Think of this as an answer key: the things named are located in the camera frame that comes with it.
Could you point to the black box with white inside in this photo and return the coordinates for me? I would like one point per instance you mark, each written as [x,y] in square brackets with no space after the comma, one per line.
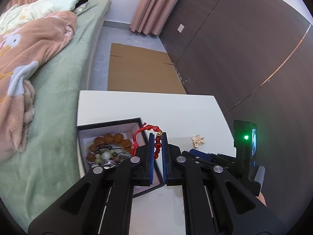
[105,133]

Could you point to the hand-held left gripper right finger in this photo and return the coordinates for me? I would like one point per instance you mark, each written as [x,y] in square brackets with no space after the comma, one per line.
[165,156]

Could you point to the pale green white quilt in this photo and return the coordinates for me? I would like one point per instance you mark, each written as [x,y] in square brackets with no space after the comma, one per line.
[56,3]

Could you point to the white wall socket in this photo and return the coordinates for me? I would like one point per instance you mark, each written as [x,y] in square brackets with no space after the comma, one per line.
[180,28]

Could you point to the flat brown cardboard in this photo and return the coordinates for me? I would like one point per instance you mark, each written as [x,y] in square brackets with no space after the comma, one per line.
[141,71]

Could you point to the white table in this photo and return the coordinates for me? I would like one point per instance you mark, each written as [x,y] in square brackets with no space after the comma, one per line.
[171,112]

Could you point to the gold butterfly brooch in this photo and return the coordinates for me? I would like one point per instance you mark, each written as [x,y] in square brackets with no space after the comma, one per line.
[198,140]

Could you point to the pink flower fleece blanket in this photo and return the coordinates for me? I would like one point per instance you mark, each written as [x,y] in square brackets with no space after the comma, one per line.
[29,44]

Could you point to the bed with green sheet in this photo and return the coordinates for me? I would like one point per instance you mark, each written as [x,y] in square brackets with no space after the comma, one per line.
[61,102]

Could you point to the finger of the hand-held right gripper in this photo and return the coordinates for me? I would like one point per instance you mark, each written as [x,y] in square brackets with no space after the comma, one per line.
[199,153]
[223,158]

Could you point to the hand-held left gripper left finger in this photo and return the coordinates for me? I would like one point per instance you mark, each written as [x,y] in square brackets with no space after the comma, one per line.
[151,159]

